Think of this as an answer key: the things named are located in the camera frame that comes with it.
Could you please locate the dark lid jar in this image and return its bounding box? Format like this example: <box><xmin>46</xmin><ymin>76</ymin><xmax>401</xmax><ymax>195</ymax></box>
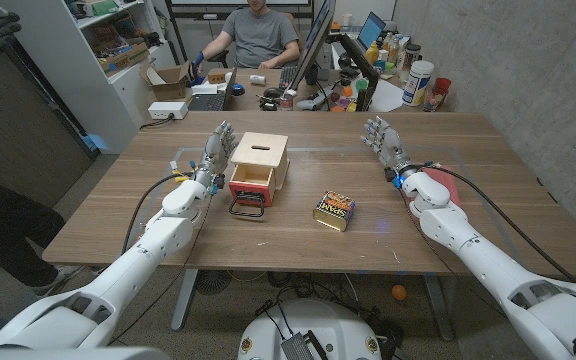
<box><xmin>405</xmin><ymin>43</ymin><xmax>422</xmax><ymax>71</ymax></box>

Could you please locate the round floor fan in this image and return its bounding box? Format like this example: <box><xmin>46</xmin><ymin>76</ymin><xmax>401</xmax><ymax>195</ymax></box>
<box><xmin>195</xmin><ymin>269</ymin><xmax>233</xmax><ymax>296</ymax></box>

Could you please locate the dark wood door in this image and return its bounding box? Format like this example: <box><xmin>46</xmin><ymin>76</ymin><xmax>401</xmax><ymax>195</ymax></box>
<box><xmin>0</xmin><ymin>42</ymin><xmax>94</xmax><ymax>209</ymax></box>

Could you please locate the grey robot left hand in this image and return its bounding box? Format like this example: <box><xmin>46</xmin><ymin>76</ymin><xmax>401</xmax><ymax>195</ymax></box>
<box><xmin>195</xmin><ymin>120</ymin><xmax>240</xmax><ymax>177</ymax></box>

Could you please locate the printed cardboard box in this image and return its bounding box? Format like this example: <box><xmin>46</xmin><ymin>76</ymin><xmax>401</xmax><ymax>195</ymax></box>
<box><xmin>98</xmin><ymin>42</ymin><xmax>150</xmax><ymax>76</ymax></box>

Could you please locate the white shelf unit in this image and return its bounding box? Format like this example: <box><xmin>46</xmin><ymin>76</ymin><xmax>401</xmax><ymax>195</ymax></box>
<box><xmin>0</xmin><ymin>0</ymin><xmax>177</xmax><ymax>154</ymax></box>

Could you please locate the white game controller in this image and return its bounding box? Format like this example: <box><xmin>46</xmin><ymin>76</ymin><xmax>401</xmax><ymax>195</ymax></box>
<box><xmin>295</xmin><ymin>97</ymin><xmax>329</xmax><ymax>112</ymax></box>

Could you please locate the pink plastic tray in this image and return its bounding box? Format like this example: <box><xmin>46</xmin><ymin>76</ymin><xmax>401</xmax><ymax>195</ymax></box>
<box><xmin>420</xmin><ymin>166</ymin><xmax>463</xmax><ymax>209</ymax></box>

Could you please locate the wooden box with slot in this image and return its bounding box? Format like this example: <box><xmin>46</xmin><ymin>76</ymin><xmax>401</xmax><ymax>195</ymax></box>
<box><xmin>228</xmin><ymin>131</ymin><xmax>291</xmax><ymax>191</ymax></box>

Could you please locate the black keyboard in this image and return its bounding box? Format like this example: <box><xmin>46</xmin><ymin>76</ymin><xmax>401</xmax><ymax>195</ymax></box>
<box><xmin>278</xmin><ymin>64</ymin><xmax>299</xmax><ymax>91</ymax></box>

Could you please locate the seated person in grey shirt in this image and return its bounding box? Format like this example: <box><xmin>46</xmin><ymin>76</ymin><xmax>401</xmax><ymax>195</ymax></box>
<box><xmin>195</xmin><ymin>0</ymin><xmax>302</xmax><ymax>71</ymax></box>

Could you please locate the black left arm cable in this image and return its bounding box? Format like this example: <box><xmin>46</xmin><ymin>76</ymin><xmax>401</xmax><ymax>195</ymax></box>
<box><xmin>120</xmin><ymin>171</ymin><xmax>197</xmax><ymax>256</ymax></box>

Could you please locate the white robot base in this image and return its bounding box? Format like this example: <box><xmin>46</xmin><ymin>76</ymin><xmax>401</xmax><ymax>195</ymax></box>
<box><xmin>237</xmin><ymin>298</ymin><xmax>383</xmax><ymax>360</ymax></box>

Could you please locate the red-front drawer with black handle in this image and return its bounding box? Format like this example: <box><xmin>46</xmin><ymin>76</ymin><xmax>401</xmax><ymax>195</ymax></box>
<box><xmin>227</xmin><ymin>163</ymin><xmax>277</xmax><ymax>219</ymax></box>

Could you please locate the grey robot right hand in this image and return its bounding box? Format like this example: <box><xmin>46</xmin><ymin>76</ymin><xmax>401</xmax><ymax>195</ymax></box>
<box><xmin>360</xmin><ymin>116</ymin><xmax>414</xmax><ymax>174</ymax></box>

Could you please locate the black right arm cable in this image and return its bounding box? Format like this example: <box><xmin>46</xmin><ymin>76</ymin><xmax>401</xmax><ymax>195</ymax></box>
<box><xmin>417</xmin><ymin>162</ymin><xmax>576</xmax><ymax>284</ymax></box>

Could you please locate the blue plastic object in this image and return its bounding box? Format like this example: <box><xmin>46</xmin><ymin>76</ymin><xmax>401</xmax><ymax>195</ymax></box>
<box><xmin>86</xmin><ymin>132</ymin><xmax>112</xmax><ymax>152</ymax></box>

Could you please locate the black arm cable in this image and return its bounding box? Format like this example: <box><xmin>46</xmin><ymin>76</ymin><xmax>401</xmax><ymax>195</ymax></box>
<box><xmin>120</xmin><ymin>171</ymin><xmax>197</xmax><ymax>256</ymax></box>
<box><xmin>417</xmin><ymin>162</ymin><xmax>576</xmax><ymax>284</ymax></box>

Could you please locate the spam can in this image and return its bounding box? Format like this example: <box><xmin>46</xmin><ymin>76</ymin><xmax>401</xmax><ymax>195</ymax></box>
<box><xmin>312</xmin><ymin>190</ymin><xmax>357</xmax><ymax>233</ymax></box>

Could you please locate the black power cable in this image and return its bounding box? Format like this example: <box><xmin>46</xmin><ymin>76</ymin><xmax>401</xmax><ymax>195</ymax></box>
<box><xmin>140</xmin><ymin>113</ymin><xmax>175</xmax><ymax>130</ymax></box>

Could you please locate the white power box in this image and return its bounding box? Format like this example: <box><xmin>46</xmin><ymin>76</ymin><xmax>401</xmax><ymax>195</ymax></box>
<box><xmin>147</xmin><ymin>101</ymin><xmax>189</xmax><ymax>121</ymax></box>

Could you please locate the white wipes canister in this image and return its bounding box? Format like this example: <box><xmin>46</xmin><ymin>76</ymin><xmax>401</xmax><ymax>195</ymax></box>
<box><xmin>401</xmin><ymin>60</ymin><xmax>435</xmax><ymax>107</ymax></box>

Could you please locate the black laptop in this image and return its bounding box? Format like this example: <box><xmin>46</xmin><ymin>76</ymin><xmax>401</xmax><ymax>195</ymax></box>
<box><xmin>186</xmin><ymin>67</ymin><xmax>238</xmax><ymax>112</ymax></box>

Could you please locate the laptop with blue screen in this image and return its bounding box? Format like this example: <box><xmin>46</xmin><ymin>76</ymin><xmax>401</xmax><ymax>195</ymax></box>
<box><xmin>356</xmin><ymin>11</ymin><xmax>387</xmax><ymax>51</ymax></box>

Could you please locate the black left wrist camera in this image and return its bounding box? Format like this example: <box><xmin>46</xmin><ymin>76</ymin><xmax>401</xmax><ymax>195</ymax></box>
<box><xmin>206</xmin><ymin>173</ymin><xmax>227</xmax><ymax>196</ymax></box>

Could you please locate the open cardboard box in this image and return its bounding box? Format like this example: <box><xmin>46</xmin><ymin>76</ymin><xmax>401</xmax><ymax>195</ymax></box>
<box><xmin>138</xmin><ymin>60</ymin><xmax>193</xmax><ymax>101</ymax></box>

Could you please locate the computer monitor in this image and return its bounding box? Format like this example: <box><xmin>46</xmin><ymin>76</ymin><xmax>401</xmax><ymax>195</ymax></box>
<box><xmin>287</xmin><ymin>0</ymin><xmax>338</xmax><ymax>94</ymax></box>

